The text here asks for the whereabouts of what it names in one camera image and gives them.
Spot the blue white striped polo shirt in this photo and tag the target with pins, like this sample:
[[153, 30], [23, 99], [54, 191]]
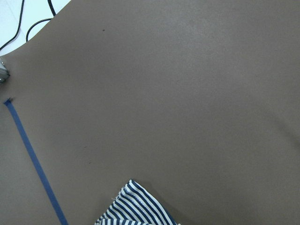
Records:
[[134, 205]]

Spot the aluminium frame post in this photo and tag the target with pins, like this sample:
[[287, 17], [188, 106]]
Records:
[[4, 73]]

